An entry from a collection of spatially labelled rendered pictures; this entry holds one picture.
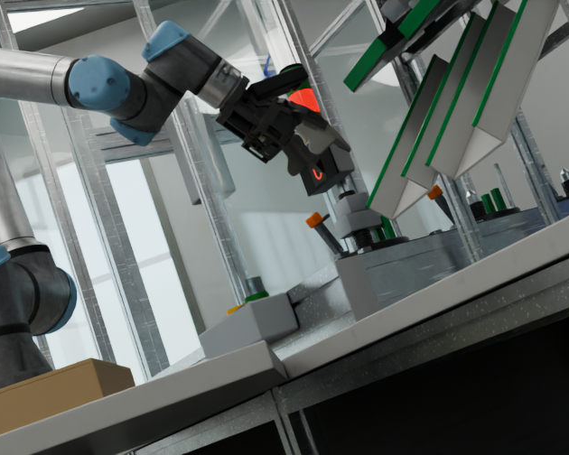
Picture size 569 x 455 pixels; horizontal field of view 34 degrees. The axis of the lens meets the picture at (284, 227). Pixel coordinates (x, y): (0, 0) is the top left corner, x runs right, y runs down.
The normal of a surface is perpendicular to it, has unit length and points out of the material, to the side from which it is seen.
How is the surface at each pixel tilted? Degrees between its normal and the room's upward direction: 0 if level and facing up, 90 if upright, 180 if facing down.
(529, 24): 90
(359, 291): 90
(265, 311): 90
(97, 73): 90
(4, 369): 72
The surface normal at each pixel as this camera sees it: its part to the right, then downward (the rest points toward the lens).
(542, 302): -0.84, 0.19
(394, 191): 0.28, -0.29
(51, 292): 0.94, -0.20
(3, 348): 0.31, -0.60
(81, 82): -0.29, -0.11
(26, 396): -0.04, -0.19
